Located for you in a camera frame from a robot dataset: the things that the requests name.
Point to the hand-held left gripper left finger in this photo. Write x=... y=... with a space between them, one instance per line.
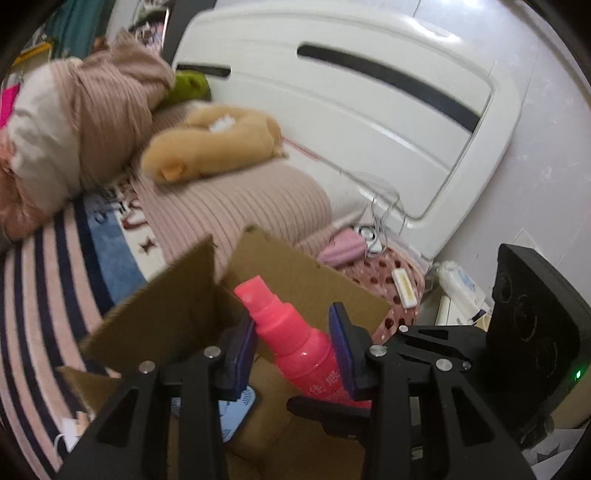
x=245 y=355

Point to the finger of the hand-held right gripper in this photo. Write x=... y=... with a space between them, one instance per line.
x=438 y=339
x=332 y=415

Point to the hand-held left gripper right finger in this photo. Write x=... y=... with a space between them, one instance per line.
x=342 y=355

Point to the pink spray bottle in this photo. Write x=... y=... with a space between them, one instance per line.
x=295 y=337

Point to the brown cardboard box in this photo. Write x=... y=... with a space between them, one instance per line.
x=295 y=277

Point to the white plastic bottle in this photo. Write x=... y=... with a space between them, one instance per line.
x=461 y=286

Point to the blue patterned packet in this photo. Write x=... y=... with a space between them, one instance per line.
x=236 y=415

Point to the white rectangular case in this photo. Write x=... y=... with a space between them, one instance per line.
x=405 y=288

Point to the pink polka-dot cloth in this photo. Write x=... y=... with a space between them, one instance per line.
x=378 y=272

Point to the pink rounded gadget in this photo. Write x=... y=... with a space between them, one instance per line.
x=342 y=247

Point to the white papers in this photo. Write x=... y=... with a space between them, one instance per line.
x=556 y=454

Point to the pink ribbed pillow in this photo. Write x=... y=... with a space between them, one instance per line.
x=240 y=203

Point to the striped printed blanket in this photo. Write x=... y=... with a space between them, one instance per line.
x=51 y=277

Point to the brown plush toy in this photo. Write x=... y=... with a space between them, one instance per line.
x=217 y=143

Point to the white bed headboard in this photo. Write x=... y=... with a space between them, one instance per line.
x=346 y=115

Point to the pink fuzzy cloth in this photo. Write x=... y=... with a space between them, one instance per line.
x=18 y=203

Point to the green plush toy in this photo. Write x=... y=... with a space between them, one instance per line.
x=189 y=87

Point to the beige ribbed cloth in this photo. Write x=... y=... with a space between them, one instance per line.
x=115 y=110

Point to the teal hanging garment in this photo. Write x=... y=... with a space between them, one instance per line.
x=78 y=21

